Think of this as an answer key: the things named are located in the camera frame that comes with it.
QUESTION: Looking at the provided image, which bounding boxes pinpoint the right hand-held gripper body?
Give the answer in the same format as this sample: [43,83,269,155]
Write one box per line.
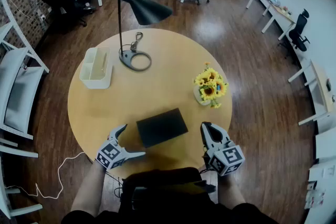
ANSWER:
[202,140,246,177]

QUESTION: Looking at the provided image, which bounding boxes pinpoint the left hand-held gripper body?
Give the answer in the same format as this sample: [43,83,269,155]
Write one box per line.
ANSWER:
[94,136,127,172]

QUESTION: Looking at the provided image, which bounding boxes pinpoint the black tissue box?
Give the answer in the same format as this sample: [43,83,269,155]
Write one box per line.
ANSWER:
[135,108,189,149]

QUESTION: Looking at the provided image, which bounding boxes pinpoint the person's left forearm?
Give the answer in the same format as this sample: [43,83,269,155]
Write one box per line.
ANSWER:
[70,161,107,216]

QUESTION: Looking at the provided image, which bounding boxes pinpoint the person's right forearm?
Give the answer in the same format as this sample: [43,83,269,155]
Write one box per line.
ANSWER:
[217,174,246,209]

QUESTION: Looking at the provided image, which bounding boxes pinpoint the white plastic organizer tray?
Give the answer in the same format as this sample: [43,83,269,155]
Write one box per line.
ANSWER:
[79,47,114,90]

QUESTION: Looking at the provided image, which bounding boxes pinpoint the sunflowers in white pot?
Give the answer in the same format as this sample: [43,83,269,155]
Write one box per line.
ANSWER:
[193,61,229,110]

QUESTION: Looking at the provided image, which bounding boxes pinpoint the black chest pack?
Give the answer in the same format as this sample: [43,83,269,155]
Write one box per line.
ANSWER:
[119,167,218,210]

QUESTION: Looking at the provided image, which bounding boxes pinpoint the person's black clothing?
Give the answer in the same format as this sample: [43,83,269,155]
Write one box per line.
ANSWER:
[61,201,279,224]

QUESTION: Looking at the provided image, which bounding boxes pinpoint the low white metal shelf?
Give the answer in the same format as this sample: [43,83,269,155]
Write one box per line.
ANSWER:
[0,137,44,221]

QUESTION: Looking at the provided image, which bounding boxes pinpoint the white cabinet with papers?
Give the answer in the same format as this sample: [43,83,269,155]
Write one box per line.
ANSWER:
[304,125,336,224]

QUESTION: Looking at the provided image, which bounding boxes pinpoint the white desk with wooden top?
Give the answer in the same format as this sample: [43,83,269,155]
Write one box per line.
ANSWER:
[288,59,336,126]

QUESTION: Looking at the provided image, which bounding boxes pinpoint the tall white metal shelf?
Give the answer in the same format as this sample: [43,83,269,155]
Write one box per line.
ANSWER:
[0,0,50,140]

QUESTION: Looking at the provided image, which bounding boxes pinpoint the black desk lamp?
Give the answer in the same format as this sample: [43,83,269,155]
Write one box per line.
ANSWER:
[100,0,173,72]

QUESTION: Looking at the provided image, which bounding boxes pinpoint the black high-back office chair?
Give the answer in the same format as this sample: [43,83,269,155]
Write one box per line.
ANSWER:
[288,8,311,52]

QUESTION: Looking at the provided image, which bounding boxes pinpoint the white cable on floor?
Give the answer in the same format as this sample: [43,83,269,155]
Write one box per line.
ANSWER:
[5,151,86,199]

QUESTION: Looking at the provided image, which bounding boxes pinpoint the black lamp cable bundle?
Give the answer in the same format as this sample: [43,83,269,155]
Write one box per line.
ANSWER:
[130,31,144,52]

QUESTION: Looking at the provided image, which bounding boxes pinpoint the long white wall desk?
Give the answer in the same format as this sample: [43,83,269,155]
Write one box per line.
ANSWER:
[246,0,296,41]

